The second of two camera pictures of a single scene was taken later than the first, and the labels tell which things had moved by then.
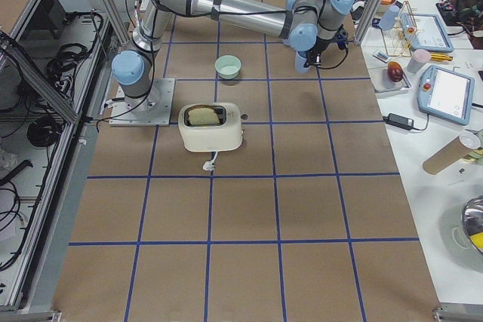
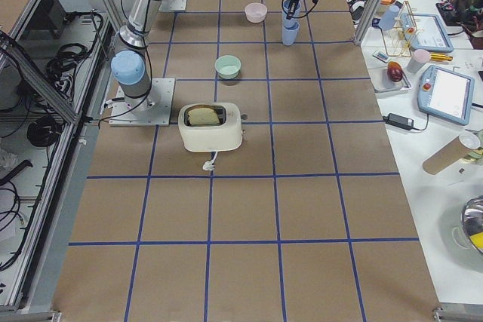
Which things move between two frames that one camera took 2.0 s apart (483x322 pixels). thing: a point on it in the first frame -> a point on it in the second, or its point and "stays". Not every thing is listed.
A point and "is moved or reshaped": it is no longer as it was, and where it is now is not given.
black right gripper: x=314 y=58 -> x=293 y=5
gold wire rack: x=400 y=34 stays
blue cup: x=300 y=58 is moved or reshaped
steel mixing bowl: x=472 y=221 stays
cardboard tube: x=450 y=153 stays
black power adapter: x=399 y=121 stays
